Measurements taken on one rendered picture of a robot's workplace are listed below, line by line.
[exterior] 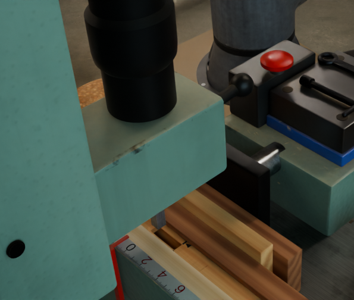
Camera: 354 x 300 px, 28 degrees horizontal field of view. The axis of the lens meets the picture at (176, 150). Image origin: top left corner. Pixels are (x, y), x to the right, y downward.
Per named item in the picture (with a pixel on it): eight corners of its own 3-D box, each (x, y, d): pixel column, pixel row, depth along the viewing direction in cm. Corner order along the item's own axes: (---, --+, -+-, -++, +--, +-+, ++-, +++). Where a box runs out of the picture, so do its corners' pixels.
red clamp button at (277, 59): (300, 65, 64) (300, 55, 63) (277, 78, 62) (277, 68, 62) (275, 53, 66) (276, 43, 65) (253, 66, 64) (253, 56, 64)
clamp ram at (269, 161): (316, 212, 64) (320, 135, 59) (259, 255, 61) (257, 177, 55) (246, 168, 70) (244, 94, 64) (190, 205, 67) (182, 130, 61)
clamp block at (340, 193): (417, 191, 71) (430, 119, 65) (329, 262, 64) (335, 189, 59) (305, 130, 80) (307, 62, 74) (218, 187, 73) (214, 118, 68)
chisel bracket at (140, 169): (229, 183, 57) (225, 96, 51) (88, 278, 50) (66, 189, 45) (171, 144, 61) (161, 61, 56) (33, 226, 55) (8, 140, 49)
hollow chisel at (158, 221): (166, 224, 58) (160, 179, 55) (157, 230, 58) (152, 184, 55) (159, 219, 59) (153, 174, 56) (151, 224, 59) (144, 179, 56)
